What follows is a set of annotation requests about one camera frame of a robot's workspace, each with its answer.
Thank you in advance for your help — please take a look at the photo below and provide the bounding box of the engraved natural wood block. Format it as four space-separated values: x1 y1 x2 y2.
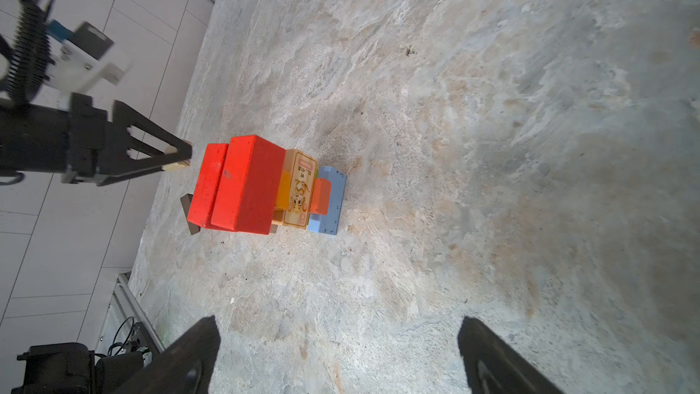
272 149 318 229

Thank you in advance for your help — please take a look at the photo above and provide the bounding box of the light natural wood block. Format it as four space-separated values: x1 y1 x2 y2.
162 160 191 171

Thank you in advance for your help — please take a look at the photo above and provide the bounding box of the dark brown wood block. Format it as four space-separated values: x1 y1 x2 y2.
180 193 201 235

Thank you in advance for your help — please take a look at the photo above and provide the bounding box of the yellow orange wood block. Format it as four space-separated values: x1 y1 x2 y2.
275 170 291 211

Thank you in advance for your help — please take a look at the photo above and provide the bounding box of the blue wood block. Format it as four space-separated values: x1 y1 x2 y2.
307 166 346 235

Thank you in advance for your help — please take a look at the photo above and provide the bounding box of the aluminium mounting rail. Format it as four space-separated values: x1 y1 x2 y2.
94 273 165 364

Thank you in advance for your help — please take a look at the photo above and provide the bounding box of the red wood block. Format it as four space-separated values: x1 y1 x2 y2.
211 135 285 235
189 143 228 231

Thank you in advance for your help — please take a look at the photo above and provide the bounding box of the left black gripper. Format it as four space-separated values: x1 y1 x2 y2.
1 94 193 186

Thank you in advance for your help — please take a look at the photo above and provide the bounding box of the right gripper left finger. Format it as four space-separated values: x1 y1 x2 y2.
114 316 221 394

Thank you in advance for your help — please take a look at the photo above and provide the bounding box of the left black cable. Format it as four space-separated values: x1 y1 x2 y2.
0 0 56 108

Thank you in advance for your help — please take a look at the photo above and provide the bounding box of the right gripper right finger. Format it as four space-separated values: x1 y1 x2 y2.
458 317 563 394

